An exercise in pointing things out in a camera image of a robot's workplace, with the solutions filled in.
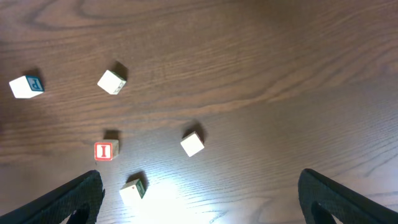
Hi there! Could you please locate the red letter I wooden block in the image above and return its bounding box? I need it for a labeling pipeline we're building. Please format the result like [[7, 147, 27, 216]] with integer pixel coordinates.
[[94, 139, 119, 161]]

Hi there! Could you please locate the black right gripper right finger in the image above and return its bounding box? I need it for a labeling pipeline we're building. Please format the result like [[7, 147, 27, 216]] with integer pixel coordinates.
[[298, 169, 397, 224]]

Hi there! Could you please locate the plain picture wooden block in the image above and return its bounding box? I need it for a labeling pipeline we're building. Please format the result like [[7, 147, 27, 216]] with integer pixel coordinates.
[[119, 179, 146, 206]]

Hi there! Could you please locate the yellow-edged picture wooden block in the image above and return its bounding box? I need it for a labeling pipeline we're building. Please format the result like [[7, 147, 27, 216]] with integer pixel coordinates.
[[9, 75, 45, 99]]

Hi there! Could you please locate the red-edged wooden block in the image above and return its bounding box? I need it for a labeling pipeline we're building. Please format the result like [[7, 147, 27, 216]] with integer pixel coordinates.
[[97, 70, 126, 95]]

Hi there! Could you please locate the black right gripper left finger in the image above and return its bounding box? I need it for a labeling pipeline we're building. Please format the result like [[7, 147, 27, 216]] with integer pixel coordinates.
[[1, 170, 105, 223]]

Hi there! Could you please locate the green-edged wooden block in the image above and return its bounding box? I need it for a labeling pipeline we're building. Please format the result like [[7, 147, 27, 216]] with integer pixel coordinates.
[[180, 131, 205, 157]]

